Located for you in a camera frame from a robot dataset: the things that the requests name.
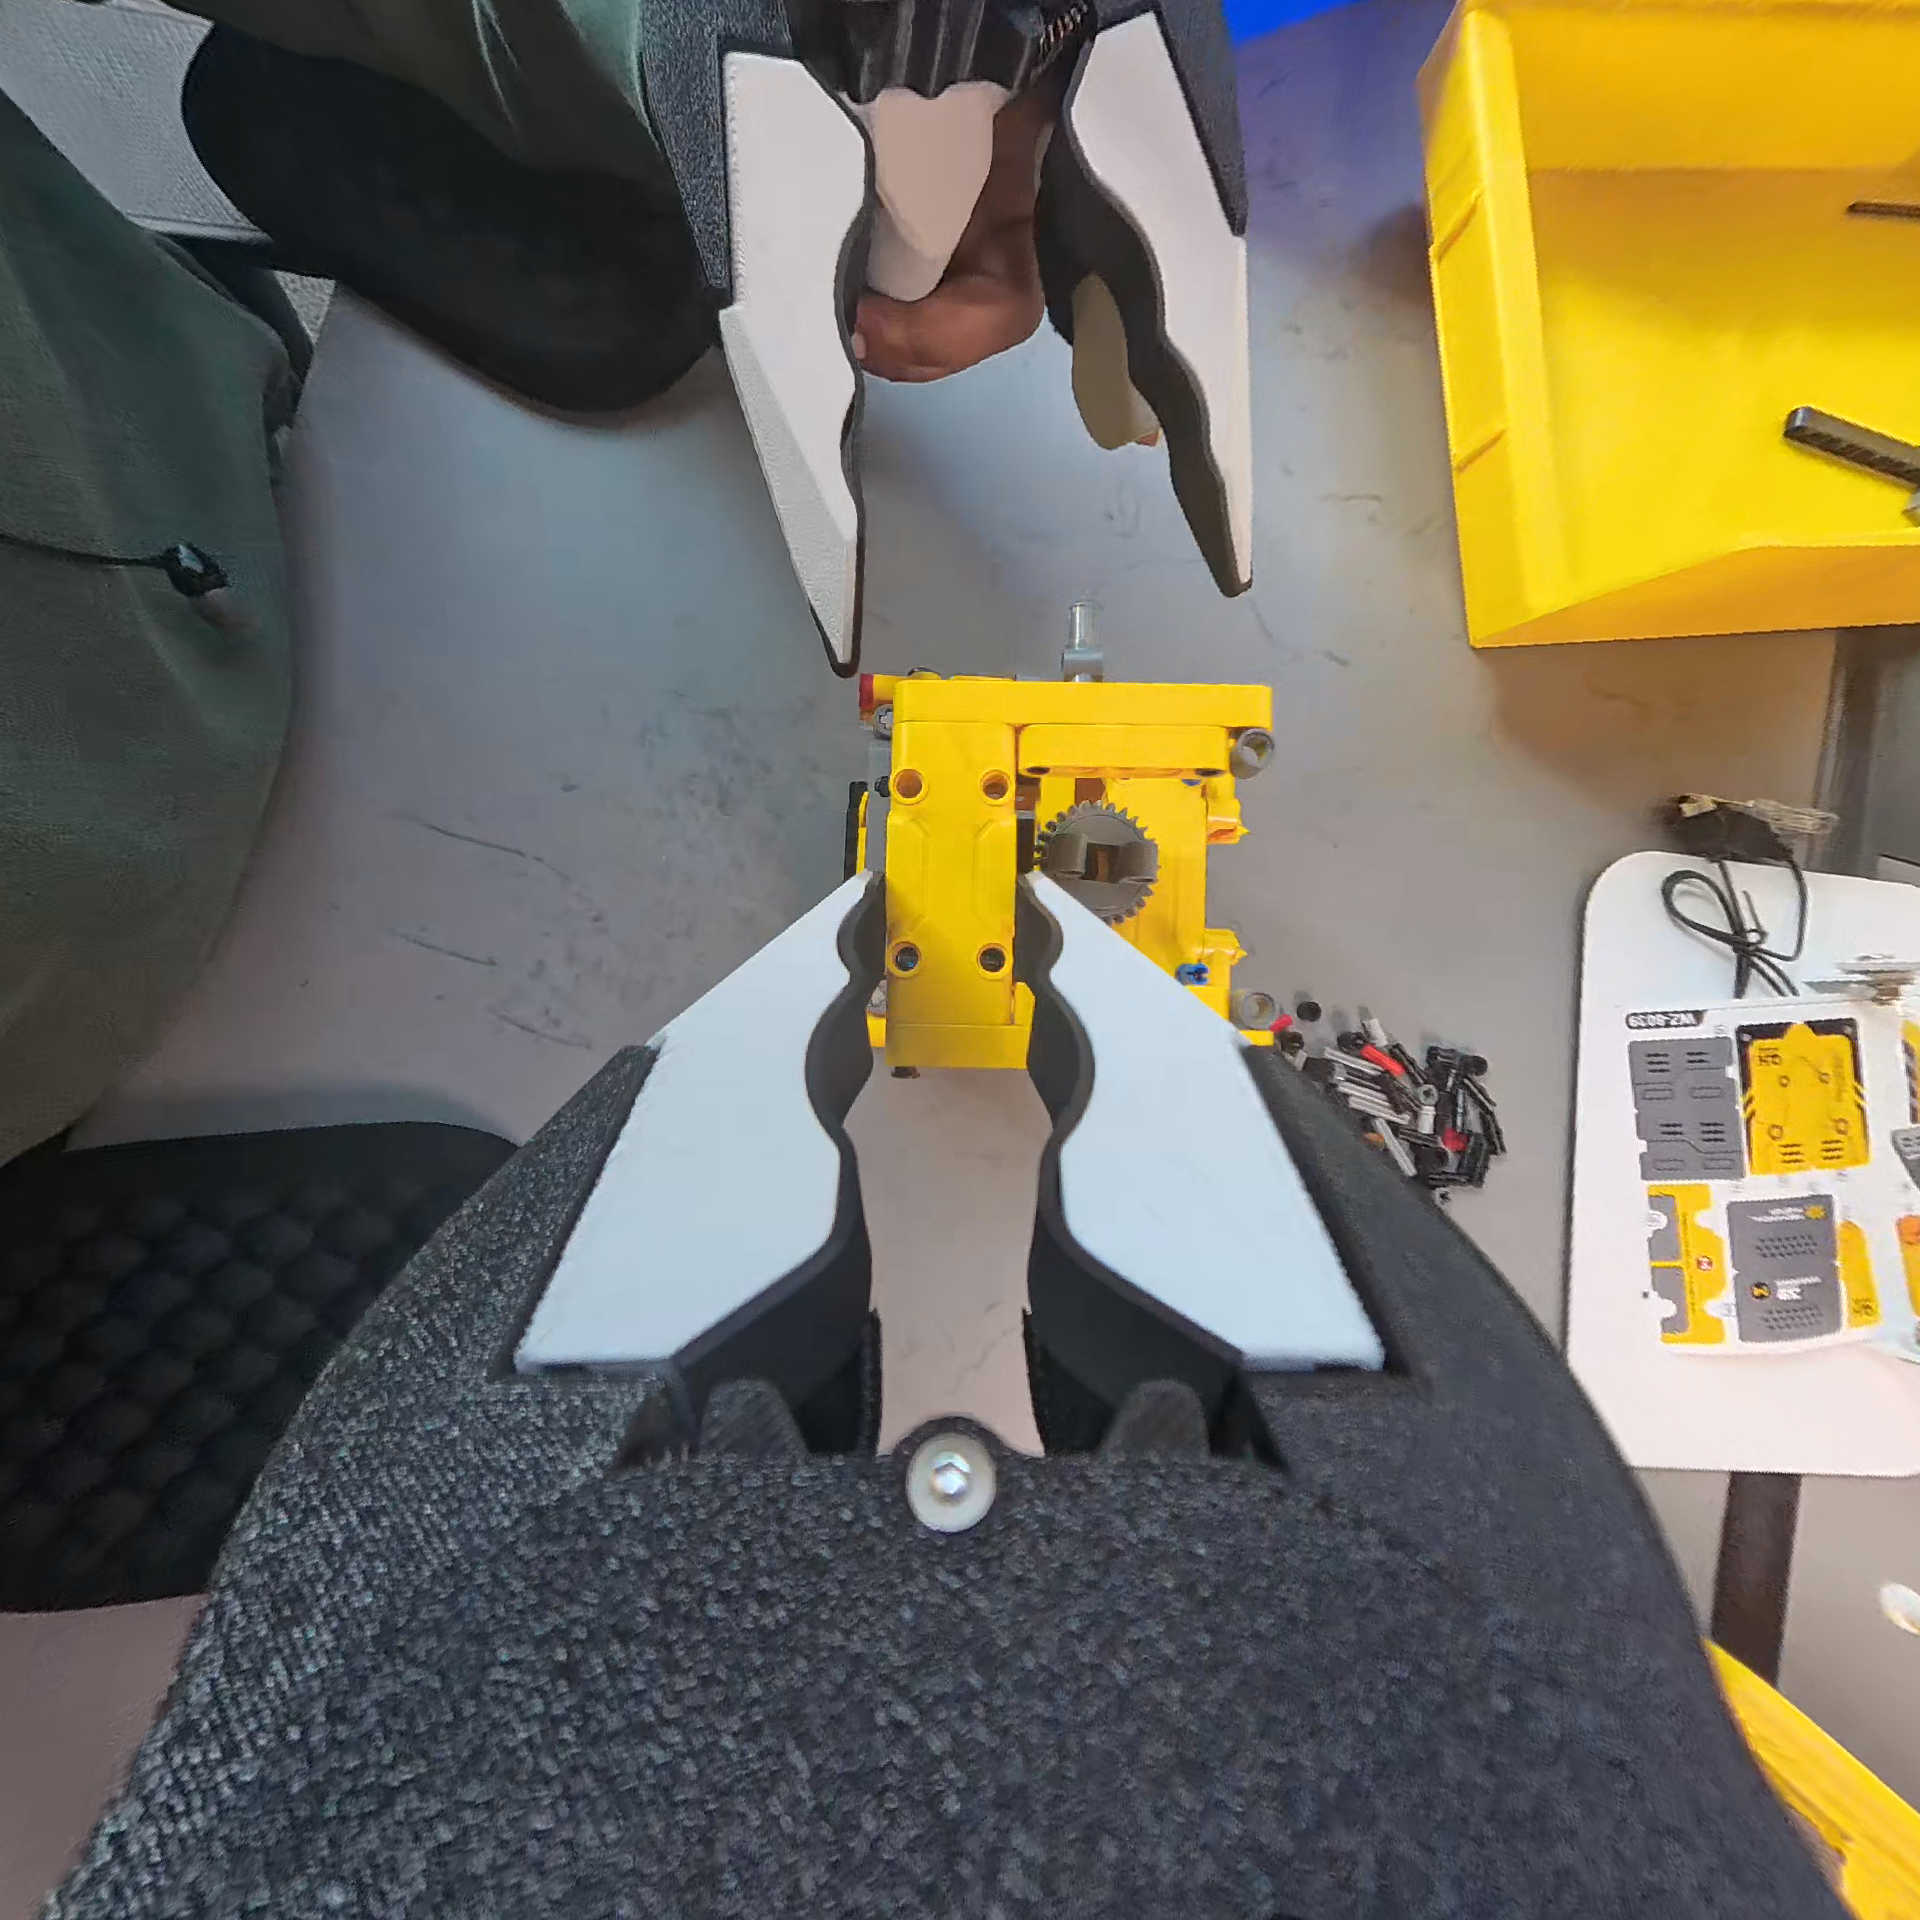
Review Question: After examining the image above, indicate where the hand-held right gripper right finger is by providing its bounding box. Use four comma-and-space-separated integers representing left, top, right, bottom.
1015, 875, 1389, 1452

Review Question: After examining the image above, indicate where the printed lego leaflet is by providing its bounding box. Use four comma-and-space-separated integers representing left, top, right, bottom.
1624, 984, 1920, 1357

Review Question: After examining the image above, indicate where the black cable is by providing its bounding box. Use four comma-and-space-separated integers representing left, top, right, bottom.
1655, 793, 1842, 998

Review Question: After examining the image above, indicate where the yellow black lego truck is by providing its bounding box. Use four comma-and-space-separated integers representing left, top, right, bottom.
852, 600, 1281, 1074

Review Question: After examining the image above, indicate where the yellow lego panel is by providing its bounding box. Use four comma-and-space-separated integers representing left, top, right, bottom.
881, 719, 1042, 1070

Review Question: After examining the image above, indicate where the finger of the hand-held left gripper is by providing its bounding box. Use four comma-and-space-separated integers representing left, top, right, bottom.
719, 48, 873, 680
1042, 14, 1261, 599

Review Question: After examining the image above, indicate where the person's left hand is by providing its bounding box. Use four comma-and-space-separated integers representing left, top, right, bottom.
850, 91, 1166, 454

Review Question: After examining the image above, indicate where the grey mesh chair seat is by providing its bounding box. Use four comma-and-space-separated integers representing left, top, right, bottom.
0, 0, 336, 333

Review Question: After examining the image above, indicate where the yellow plastic bin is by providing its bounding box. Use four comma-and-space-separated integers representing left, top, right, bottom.
1418, 0, 1920, 651
1710, 1643, 1920, 1920

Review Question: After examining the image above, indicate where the yellow lego beam assembly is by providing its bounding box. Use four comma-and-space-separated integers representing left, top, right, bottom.
870, 600, 1281, 779

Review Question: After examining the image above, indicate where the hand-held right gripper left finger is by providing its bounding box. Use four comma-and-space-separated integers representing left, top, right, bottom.
512, 875, 893, 1452

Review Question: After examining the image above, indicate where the white board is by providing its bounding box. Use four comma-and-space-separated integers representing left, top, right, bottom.
1568, 853, 1920, 1479

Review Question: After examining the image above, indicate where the pile of small lego parts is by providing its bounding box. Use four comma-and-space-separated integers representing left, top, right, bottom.
1274, 990, 1507, 1200

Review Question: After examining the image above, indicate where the person's green hoodie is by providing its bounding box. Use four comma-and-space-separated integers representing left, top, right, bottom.
0, 91, 298, 1162

